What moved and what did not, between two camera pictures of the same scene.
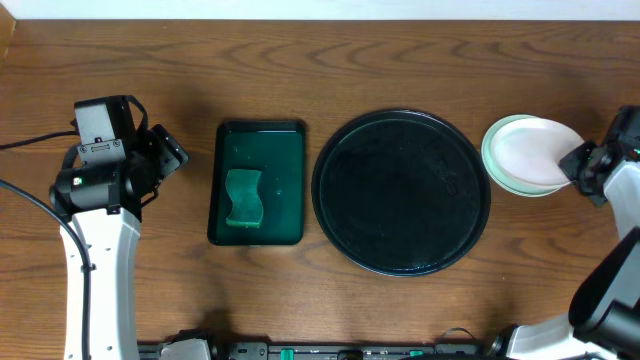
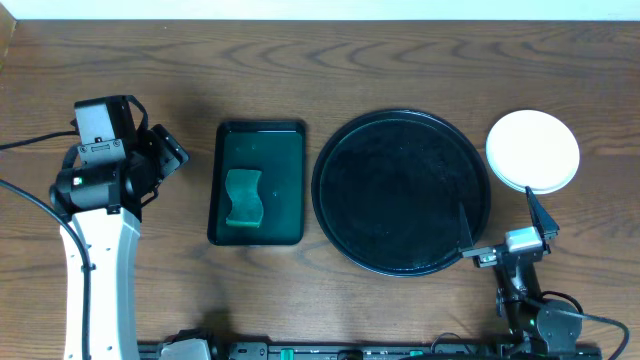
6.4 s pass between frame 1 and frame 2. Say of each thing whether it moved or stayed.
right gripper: moved
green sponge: stayed
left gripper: stayed
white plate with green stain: stayed
